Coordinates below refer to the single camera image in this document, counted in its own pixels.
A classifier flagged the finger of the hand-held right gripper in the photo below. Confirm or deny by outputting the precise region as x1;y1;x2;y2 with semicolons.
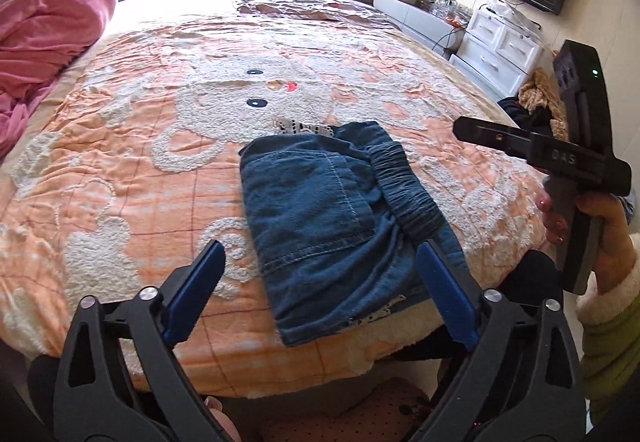
451;116;535;155

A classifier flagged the orange printed blanket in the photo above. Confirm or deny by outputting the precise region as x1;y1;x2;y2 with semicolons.
0;0;549;396

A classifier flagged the clutter of jars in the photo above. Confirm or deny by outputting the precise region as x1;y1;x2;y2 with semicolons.
424;0;474;22

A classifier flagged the blue denim pants lace trim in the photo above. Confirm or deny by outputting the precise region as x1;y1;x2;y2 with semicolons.
238;119;464;349

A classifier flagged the person's left leg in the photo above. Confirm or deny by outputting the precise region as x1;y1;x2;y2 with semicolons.
26;353;69;429

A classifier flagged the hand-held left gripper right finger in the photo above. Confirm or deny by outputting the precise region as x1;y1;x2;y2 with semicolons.
416;237;587;442

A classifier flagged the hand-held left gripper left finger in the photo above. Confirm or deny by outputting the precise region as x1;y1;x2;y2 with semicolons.
51;239;237;442

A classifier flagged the beige fuzzy clothes pile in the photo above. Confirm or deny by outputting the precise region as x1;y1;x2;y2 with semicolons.
516;66;572;141

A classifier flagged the person's right hand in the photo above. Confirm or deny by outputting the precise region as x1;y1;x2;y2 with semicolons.
534;191;640;305

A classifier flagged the person's right forearm green sleeve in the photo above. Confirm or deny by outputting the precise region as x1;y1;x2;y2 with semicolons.
574;235;640;424

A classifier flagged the pink blanket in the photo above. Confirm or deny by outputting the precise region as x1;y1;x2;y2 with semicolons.
0;0;117;159

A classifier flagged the brown dotted cloth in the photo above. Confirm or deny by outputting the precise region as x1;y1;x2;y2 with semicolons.
259;376;437;442

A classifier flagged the white drawer cabinet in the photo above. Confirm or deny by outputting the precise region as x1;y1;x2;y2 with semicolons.
446;1;547;99

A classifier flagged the person's left hand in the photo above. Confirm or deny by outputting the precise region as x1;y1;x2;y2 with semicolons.
204;396;243;442

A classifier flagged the white plastic bag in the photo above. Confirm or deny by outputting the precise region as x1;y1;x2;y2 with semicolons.
481;0;522;19

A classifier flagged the brown quilted bedspread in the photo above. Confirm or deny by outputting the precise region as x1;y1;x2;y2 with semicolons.
231;0;397;32

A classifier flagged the black cloth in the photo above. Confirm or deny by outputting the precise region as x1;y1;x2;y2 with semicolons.
499;95;554;129

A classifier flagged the grey white dressing table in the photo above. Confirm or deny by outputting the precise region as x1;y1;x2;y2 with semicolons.
349;0;467;59

